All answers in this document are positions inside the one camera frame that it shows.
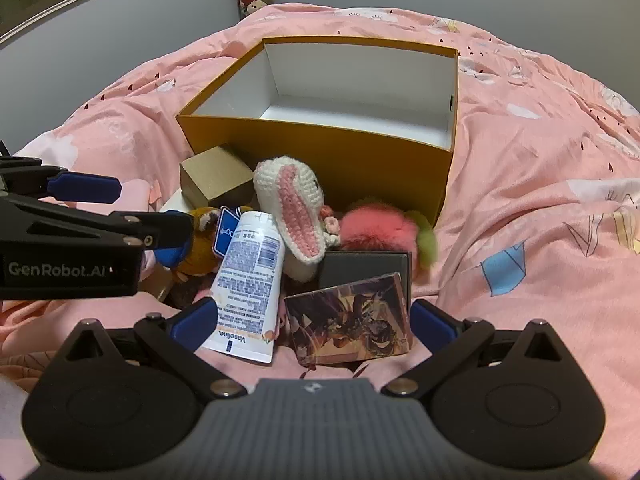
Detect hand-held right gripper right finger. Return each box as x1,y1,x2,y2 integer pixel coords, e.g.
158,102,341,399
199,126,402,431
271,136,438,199
381,299,570,400

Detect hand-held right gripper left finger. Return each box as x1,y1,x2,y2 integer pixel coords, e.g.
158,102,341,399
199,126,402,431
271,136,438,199
62,296,248,402

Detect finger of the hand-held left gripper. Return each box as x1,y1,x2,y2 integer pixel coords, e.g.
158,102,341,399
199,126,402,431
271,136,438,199
0,156,124,206
0,195,196,268

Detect small white box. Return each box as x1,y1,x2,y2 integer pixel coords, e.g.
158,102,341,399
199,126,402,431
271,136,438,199
159,187,201,216

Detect brown blue plush toy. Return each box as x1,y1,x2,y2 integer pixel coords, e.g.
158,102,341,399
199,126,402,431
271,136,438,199
172,205,256,278

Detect white lotion tube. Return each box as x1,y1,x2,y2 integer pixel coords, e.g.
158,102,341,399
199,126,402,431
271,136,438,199
202,211,286,365

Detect small brown box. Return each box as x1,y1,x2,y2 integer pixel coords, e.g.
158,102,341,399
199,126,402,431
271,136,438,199
180,146,255,209

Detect red illustrated card box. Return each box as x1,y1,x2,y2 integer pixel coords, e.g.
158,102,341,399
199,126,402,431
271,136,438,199
284,271,414,367

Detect black box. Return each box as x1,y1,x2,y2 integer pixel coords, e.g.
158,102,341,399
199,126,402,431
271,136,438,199
318,251,413,306

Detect orange cardboard box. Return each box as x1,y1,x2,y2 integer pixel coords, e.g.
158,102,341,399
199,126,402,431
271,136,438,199
176,36,460,226

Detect pink green fluffy plush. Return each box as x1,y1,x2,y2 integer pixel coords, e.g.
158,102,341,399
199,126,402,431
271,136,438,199
340,199,440,271

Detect white pink crochet bunny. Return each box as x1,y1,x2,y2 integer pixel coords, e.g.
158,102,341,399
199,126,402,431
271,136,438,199
252,156,331,282

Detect pink crochet flower charm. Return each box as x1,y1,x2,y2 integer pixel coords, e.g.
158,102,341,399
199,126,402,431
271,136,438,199
320,204,346,250

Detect pink printed blanket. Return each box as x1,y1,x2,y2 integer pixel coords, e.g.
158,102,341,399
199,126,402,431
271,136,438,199
0,2,640,480

